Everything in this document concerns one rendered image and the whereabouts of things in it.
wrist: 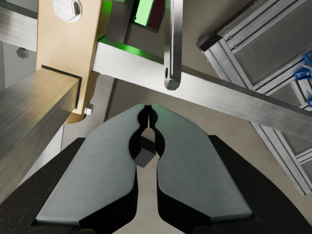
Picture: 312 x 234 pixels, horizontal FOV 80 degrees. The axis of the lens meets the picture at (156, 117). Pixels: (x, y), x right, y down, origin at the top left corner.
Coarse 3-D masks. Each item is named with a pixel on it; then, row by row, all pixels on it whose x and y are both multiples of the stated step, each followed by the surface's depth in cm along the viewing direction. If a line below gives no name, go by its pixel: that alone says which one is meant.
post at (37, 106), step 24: (48, 72) 17; (0, 96) 12; (24, 96) 13; (48, 96) 14; (72, 96) 18; (0, 120) 11; (24, 120) 11; (48, 120) 13; (0, 144) 9; (24, 144) 11; (0, 168) 9; (24, 168) 12; (0, 192) 10
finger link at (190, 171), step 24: (168, 120) 10; (168, 144) 8; (192, 144) 8; (168, 168) 7; (192, 168) 7; (216, 168) 7; (168, 192) 6; (192, 192) 6; (216, 192) 6; (240, 192) 6; (168, 216) 6; (192, 216) 6; (216, 216) 5; (240, 216) 6
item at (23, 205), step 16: (80, 144) 8; (64, 160) 7; (32, 176) 7; (48, 176) 7; (16, 192) 6; (32, 192) 6; (48, 192) 6; (0, 208) 6; (16, 208) 6; (32, 208) 6; (0, 224) 5; (16, 224) 5; (32, 224) 5; (48, 224) 5
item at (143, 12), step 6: (144, 0) 28; (150, 0) 28; (138, 6) 28; (144, 6) 28; (150, 6) 28; (138, 12) 29; (144, 12) 29; (138, 18) 29; (144, 18) 29; (144, 24) 30
